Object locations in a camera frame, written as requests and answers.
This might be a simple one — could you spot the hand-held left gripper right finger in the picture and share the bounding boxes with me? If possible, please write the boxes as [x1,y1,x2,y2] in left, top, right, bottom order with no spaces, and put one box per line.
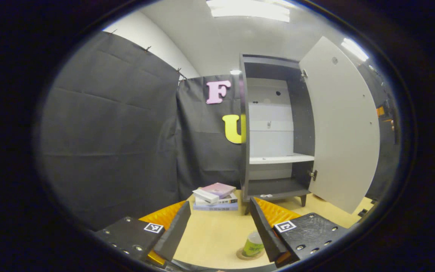
[250,196,350,268]

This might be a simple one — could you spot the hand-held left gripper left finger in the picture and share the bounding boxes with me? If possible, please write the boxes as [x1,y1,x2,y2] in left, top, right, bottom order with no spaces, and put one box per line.
[95,200,191,267]

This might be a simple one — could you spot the clear bottle with green label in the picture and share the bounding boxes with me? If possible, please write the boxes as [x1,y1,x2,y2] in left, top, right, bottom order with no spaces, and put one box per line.
[242,231,265,258]

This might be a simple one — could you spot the round brown coaster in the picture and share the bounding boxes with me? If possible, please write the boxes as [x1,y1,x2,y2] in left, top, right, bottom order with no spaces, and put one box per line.
[236,247,266,261]

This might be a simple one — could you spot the white cabinet door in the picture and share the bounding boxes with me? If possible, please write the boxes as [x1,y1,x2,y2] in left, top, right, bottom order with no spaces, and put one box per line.
[299,36,381,215]

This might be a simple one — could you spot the dark grey cabinet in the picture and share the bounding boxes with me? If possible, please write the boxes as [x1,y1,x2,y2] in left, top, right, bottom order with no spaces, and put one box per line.
[239,53,316,216]

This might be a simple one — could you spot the lavender book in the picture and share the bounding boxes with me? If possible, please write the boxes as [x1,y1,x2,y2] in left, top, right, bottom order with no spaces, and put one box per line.
[193,203,239,211]

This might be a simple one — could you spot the small white box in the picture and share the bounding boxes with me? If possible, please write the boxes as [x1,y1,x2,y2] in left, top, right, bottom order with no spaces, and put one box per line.
[192,189,220,204]

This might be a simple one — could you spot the white book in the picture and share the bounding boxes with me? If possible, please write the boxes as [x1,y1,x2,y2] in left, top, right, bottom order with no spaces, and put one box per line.
[195,193,238,206]

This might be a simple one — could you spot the pink book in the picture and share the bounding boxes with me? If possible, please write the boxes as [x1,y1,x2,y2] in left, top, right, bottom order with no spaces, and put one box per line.
[202,182,237,199]

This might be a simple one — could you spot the long ceiling light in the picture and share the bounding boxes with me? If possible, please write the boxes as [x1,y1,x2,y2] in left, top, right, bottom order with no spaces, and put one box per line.
[341,38,369,62]

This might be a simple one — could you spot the black backdrop cloth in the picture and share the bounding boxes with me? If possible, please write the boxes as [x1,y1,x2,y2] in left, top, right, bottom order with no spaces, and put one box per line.
[38,31,399,231]

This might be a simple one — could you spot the large ceiling light panel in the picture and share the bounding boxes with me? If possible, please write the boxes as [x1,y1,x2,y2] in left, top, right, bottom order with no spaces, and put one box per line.
[206,0,290,22]

